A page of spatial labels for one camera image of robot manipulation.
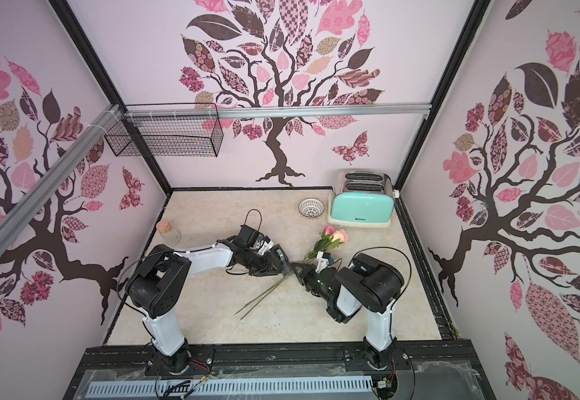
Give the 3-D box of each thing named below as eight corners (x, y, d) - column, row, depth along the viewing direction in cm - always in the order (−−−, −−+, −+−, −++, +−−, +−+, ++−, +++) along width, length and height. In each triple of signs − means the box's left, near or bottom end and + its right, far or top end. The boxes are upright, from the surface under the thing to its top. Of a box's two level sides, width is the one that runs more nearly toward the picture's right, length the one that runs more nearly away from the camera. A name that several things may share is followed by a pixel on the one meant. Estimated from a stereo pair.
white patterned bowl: (298, 217, 111) (298, 211, 108) (298, 203, 116) (298, 197, 113) (324, 217, 111) (325, 211, 108) (323, 203, 116) (323, 197, 113)
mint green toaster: (329, 228, 107) (333, 201, 93) (326, 198, 119) (329, 170, 105) (386, 228, 107) (399, 201, 93) (377, 198, 118) (388, 170, 105)
